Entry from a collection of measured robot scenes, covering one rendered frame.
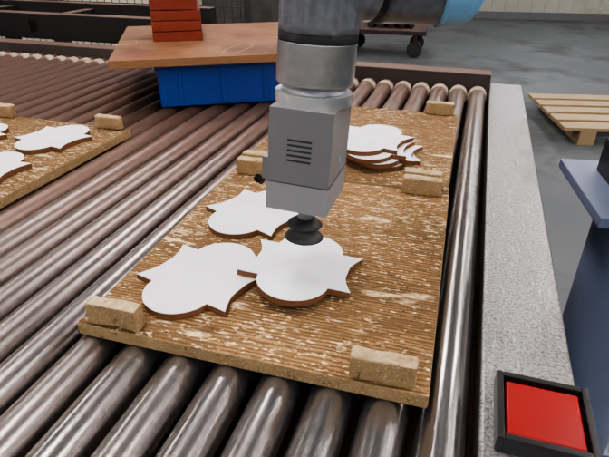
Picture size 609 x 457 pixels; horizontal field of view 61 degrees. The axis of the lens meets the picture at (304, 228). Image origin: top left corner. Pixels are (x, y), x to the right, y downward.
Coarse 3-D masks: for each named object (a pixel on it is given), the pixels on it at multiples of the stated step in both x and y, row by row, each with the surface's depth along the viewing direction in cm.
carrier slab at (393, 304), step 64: (256, 192) 78; (384, 192) 78; (256, 256) 63; (384, 256) 63; (192, 320) 52; (256, 320) 52; (320, 320) 52; (384, 320) 52; (320, 384) 47; (384, 384) 45
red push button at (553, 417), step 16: (512, 384) 46; (512, 400) 44; (528, 400) 44; (544, 400) 44; (560, 400) 44; (576, 400) 44; (512, 416) 43; (528, 416) 43; (544, 416) 43; (560, 416) 43; (576, 416) 43; (512, 432) 41; (528, 432) 41; (544, 432) 41; (560, 432) 41; (576, 432) 41; (576, 448) 40
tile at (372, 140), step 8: (352, 128) 94; (360, 128) 94; (368, 128) 94; (376, 128) 94; (384, 128) 94; (392, 128) 94; (352, 136) 90; (360, 136) 90; (368, 136) 90; (376, 136) 90; (384, 136) 90; (392, 136) 90; (400, 136) 90; (408, 136) 90; (352, 144) 87; (360, 144) 87; (368, 144) 87; (376, 144) 87; (384, 144) 87; (392, 144) 87; (400, 144) 88; (352, 152) 85; (360, 152) 84; (368, 152) 84; (376, 152) 85; (392, 152) 85
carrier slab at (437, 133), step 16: (352, 112) 114; (368, 112) 114; (384, 112) 114; (400, 112) 114; (416, 112) 114; (400, 128) 105; (416, 128) 105; (432, 128) 105; (448, 128) 105; (416, 144) 96; (432, 144) 96; (448, 144) 96; (352, 160) 89; (432, 160) 89; (448, 160) 89; (352, 176) 84; (368, 176) 84; (384, 176) 84; (400, 176) 84; (448, 176) 84; (448, 192) 79
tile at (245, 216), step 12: (252, 192) 76; (264, 192) 76; (216, 204) 73; (228, 204) 73; (240, 204) 73; (252, 204) 73; (264, 204) 73; (216, 216) 70; (228, 216) 70; (240, 216) 70; (252, 216) 70; (264, 216) 70; (276, 216) 70; (288, 216) 70; (216, 228) 67; (228, 228) 67; (240, 228) 67; (252, 228) 67; (264, 228) 67; (276, 228) 67
